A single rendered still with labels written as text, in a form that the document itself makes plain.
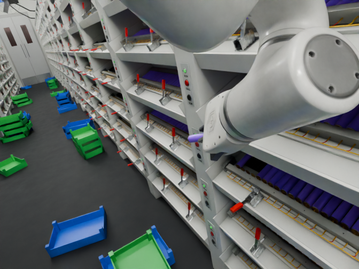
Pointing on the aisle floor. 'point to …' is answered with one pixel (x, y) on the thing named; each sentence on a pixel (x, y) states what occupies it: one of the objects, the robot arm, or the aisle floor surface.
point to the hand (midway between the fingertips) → (208, 134)
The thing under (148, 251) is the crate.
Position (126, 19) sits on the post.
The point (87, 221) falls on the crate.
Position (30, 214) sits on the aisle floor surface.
